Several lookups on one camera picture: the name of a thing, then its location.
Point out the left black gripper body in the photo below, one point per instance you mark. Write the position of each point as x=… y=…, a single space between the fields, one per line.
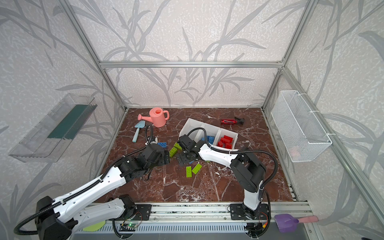
x=163 y=157

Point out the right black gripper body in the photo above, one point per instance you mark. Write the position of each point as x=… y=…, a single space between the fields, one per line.
x=183 y=156

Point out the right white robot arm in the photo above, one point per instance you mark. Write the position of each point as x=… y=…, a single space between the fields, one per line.
x=245 y=165

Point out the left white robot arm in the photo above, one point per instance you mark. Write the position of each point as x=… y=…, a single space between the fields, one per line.
x=59 y=218

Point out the left white bin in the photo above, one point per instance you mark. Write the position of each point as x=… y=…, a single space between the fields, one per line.
x=190 y=125

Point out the white bin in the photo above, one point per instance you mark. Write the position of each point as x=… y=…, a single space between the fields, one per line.
x=211 y=131
x=190 y=125
x=224 y=132

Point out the middle white bin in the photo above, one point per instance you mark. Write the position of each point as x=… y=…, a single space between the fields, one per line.
x=211 y=131

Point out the light blue trowel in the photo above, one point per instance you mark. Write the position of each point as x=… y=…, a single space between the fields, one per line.
x=138 y=126

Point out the right white bin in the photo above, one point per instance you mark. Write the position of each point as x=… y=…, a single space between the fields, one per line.
x=224 y=132

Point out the pink watering can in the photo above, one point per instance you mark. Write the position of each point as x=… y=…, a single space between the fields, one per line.
x=158 y=117

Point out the left circuit board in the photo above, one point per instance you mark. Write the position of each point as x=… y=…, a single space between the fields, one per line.
x=129 y=227

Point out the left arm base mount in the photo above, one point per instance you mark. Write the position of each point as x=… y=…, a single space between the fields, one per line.
x=139 y=213

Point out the aluminium front rail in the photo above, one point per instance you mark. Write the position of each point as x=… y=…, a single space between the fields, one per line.
x=183 y=217

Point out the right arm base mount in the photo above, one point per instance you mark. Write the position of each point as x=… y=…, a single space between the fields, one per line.
x=241 y=212

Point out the green spatula wooden handle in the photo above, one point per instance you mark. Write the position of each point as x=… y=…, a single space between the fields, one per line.
x=95 y=227

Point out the clear wall shelf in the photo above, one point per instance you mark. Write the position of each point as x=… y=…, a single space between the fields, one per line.
x=50 y=138

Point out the white wire basket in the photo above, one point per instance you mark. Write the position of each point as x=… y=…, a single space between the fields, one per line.
x=301 y=132

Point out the purple spatula pink handle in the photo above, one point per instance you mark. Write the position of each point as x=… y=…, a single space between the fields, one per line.
x=287 y=223

